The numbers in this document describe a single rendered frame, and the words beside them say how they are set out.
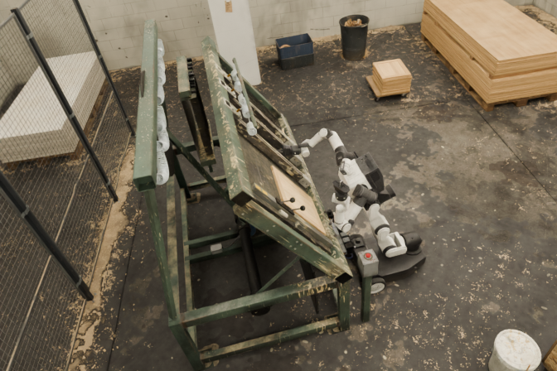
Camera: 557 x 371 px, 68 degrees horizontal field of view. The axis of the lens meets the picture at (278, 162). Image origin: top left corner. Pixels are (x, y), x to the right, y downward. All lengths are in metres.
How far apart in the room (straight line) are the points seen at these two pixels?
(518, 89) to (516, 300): 3.10
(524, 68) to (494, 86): 0.41
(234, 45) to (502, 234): 4.57
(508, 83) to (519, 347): 3.65
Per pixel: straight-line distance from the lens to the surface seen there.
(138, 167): 2.27
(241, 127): 3.21
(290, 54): 7.33
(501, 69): 6.16
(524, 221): 5.02
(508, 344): 3.73
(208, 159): 4.07
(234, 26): 6.67
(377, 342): 3.93
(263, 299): 3.23
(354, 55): 7.53
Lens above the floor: 3.54
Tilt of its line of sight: 41 degrees down
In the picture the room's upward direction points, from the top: 8 degrees counter-clockwise
